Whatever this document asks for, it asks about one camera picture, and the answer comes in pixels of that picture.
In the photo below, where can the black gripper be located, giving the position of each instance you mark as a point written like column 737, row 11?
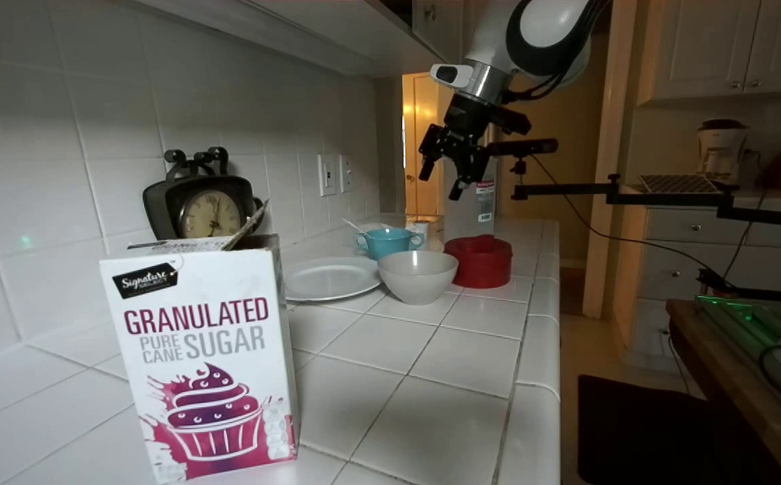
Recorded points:
column 472, row 135

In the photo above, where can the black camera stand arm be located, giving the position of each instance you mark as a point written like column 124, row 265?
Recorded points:
column 570, row 189

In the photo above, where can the white drawer cabinet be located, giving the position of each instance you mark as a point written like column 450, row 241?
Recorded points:
column 676, row 250

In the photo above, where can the black perforated plate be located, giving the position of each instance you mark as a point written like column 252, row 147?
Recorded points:
column 682, row 184

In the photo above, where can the white ceramic bowl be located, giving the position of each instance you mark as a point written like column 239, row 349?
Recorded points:
column 419, row 273

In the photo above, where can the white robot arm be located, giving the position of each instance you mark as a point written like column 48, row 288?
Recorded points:
column 542, row 31

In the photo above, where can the white coffee maker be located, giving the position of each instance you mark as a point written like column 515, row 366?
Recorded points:
column 724, row 149

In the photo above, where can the white wall outlet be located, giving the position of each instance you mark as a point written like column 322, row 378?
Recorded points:
column 330, row 174

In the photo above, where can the black retro alarm clock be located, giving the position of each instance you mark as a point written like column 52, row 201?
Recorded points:
column 212, row 210

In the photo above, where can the clear plastic jug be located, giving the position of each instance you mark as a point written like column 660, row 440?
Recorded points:
column 480, row 210

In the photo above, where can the blue bowl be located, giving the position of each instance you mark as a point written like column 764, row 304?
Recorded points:
column 388, row 241

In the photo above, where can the red cup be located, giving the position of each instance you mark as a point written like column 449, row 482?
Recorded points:
column 479, row 263

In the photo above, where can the white spoon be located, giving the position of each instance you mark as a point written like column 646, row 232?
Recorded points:
column 355, row 224

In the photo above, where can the granulated sugar carton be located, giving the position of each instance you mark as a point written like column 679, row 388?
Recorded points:
column 202, row 360

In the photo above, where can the green plastic object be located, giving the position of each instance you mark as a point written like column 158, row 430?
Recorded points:
column 741, row 312

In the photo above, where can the black bar camera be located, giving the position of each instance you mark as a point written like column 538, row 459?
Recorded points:
column 535, row 147

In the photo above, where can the brown wooden table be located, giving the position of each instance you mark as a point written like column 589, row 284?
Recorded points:
column 730, row 378

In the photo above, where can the white overhead cabinet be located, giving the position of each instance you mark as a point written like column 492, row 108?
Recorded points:
column 320, row 28

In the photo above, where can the lit panel door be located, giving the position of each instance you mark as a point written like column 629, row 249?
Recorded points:
column 419, row 108

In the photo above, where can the white dinner plate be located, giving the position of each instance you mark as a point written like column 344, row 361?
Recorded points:
column 326, row 277

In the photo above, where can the dark floor mat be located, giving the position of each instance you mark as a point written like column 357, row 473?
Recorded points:
column 643, row 431

